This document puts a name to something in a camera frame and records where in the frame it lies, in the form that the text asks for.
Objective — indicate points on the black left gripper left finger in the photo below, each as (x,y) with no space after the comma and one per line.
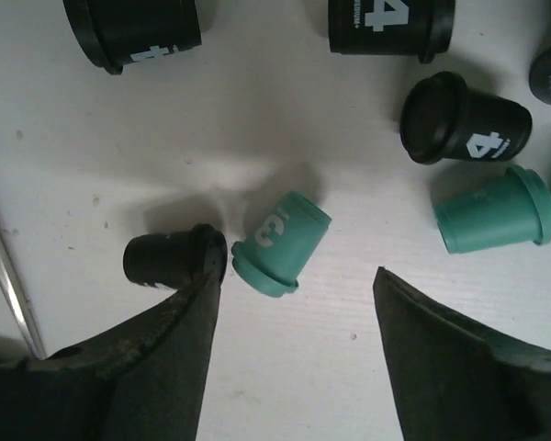
(143,379)

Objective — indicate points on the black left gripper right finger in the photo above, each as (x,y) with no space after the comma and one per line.
(454,378)

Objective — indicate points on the black coffee capsule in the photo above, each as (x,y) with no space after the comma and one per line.
(113,34)
(173,260)
(421,28)
(445,118)

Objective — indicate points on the teal coffee capsule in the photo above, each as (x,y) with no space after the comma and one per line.
(510,209)
(272,257)

